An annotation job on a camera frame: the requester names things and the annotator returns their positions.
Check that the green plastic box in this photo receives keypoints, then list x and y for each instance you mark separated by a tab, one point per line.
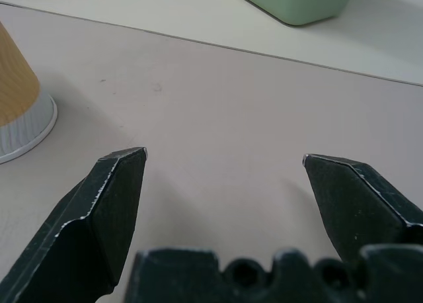
294	0

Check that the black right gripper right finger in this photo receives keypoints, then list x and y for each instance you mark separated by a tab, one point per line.
357	207

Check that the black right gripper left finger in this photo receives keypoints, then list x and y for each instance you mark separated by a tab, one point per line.
89	230

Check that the wood-grain paper cup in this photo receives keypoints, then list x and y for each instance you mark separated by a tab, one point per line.
18	94

